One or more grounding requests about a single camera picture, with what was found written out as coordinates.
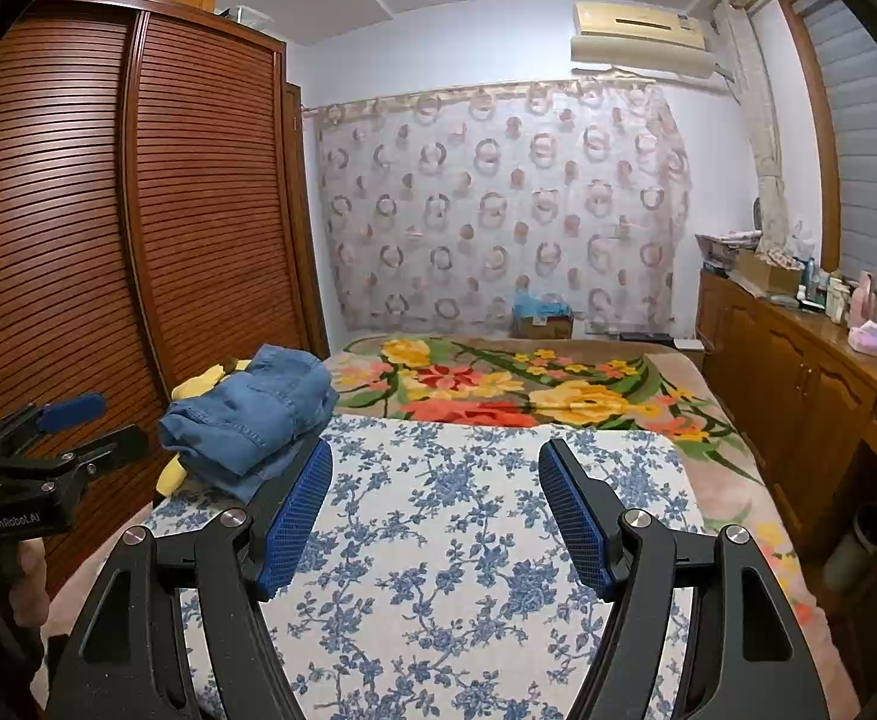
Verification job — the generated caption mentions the circle-patterned sheer curtain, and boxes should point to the circle-patterned sheer curtain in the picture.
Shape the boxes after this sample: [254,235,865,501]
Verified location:
[303,81,690,338]

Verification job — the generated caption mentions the person's left hand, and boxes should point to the person's left hand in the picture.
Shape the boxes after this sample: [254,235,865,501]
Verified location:
[0,540,50,638]

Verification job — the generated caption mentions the blue denim pants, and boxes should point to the blue denim pants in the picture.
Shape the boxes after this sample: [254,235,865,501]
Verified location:
[159,345,339,503]

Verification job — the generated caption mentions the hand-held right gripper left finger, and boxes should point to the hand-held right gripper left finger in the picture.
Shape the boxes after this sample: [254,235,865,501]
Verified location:
[46,436,334,720]

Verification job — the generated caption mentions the grey trash bin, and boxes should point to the grey trash bin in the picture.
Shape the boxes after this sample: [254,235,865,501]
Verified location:
[821,502,877,592]

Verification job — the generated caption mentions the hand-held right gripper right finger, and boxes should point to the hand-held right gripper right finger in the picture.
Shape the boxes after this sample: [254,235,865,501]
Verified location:
[539,439,839,720]

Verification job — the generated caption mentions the grey window blind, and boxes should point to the grey window blind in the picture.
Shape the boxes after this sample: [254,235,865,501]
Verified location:
[794,0,877,301]

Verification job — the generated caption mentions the yellow plush toy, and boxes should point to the yellow plush toy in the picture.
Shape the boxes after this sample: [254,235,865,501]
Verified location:
[154,358,252,497]

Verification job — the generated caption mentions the beige tied curtain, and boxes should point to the beige tied curtain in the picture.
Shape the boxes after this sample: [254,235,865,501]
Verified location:
[712,0,792,256]

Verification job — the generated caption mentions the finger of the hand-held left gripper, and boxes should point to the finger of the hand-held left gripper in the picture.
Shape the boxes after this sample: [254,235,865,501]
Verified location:
[3,424,150,477]
[0,392,107,458]

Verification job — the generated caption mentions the beige wall air conditioner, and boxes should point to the beige wall air conditioner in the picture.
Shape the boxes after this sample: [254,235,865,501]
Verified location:
[569,0,735,83]

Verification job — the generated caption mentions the white blue floral sheet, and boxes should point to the white blue floral sheet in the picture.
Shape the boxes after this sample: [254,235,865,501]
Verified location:
[142,416,705,720]

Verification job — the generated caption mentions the wooden sideboard cabinet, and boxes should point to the wooden sideboard cabinet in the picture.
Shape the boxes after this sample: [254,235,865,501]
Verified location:
[697,270,877,601]

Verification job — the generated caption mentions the pink bottle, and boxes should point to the pink bottle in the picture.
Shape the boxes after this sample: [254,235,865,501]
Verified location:
[851,270,875,327]

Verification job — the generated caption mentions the wooden louvered wardrobe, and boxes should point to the wooden louvered wardrobe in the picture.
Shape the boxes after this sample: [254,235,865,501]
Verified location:
[0,0,330,601]

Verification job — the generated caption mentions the open cardboard box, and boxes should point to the open cardboard box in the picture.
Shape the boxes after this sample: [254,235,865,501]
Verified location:
[734,249,803,295]

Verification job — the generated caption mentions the colourful flower blanket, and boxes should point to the colourful flower blanket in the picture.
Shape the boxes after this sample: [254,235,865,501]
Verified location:
[48,336,833,691]

